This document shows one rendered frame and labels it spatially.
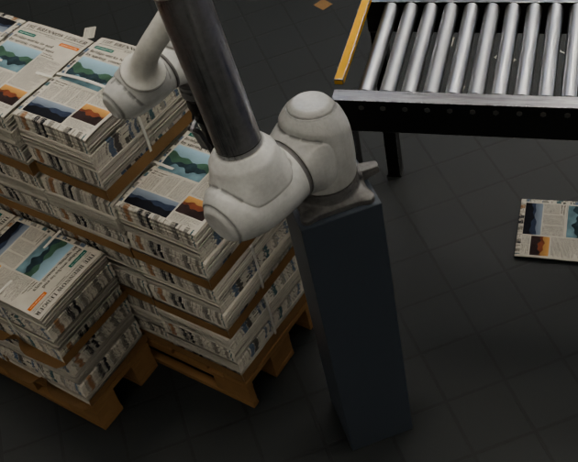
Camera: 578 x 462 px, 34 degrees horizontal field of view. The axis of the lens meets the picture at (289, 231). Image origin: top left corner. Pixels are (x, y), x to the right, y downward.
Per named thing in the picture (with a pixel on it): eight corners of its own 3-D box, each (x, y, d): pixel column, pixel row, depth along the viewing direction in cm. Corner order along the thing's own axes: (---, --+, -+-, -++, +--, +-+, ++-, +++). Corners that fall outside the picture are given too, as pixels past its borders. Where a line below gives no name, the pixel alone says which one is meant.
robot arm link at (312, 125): (372, 166, 219) (361, 92, 204) (320, 213, 212) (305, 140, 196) (321, 140, 228) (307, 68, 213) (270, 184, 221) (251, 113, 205)
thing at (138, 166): (110, 203, 259) (105, 191, 256) (39, 172, 273) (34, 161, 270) (147, 166, 267) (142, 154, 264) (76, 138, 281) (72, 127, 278)
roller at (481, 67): (486, 103, 270) (473, 111, 274) (504, 7, 300) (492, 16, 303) (474, 93, 269) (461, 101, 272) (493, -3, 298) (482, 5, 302)
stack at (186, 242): (255, 410, 305) (193, 238, 245) (6, 291, 360) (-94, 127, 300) (317, 324, 324) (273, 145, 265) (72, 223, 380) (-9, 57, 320)
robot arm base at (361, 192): (393, 196, 220) (390, 179, 216) (303, 227, 218) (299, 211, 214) (364, 148, 232) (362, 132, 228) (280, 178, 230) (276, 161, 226)
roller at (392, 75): (383, 90, 276) (396, 99, 278) (410, -3, 306) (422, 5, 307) (373, 99, 280) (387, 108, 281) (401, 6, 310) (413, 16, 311)
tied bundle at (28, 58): (34, 179, 272) (4, 118, 256) (-32, 150, 287) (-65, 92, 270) (119, 101, 291) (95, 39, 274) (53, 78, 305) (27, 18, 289)
